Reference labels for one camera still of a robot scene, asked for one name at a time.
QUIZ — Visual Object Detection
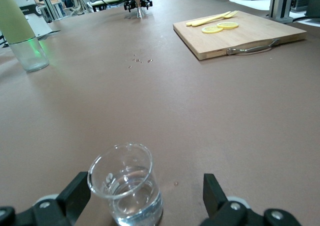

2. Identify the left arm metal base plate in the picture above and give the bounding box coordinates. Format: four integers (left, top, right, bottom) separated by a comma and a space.
32, 29, 61, 40

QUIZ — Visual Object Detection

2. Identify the wooden cutting board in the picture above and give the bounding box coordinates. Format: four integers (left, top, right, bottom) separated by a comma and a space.
172, 10, 308, 61

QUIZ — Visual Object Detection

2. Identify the yellow plastic knife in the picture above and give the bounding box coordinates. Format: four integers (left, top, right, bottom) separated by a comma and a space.
185, 11, 232, 27

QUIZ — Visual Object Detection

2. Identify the office chair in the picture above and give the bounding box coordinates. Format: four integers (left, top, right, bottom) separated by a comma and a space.
61, 0, 91, 16

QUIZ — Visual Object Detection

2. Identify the lemon slice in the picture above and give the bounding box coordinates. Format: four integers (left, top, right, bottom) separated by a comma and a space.
216, 22, 240, 30
201, 25, 224, 34

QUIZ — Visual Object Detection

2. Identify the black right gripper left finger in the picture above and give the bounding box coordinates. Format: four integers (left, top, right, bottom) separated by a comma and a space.
0, 172, 91, 226

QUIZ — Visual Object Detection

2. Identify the green sleeved glass bottle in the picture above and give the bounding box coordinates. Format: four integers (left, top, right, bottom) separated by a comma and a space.
0, 0, 50, 73

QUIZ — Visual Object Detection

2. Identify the steel double-cone jigger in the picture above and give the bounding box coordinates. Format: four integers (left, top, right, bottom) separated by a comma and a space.
131, 0, 145, 19

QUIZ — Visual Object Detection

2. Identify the brown table mat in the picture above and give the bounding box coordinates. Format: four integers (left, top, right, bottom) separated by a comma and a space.
0, 0, 320, 226

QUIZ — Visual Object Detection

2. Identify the aluminium frame post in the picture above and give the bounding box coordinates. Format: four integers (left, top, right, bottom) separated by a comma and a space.
268, 0, 298, 24

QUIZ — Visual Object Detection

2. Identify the small clear glass beaker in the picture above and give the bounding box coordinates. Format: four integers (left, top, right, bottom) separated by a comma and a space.
87, 142, 164, 226

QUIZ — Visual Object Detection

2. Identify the black equipment box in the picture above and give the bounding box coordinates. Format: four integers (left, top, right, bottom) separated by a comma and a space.
291, 0, 320, 19

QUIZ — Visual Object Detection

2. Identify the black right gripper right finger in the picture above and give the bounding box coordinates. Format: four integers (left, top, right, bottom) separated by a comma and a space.
199, 173, 301, 226

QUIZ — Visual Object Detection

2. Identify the yellow plastic fork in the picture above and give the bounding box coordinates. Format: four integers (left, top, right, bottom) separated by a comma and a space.
191, 10, 239, 28

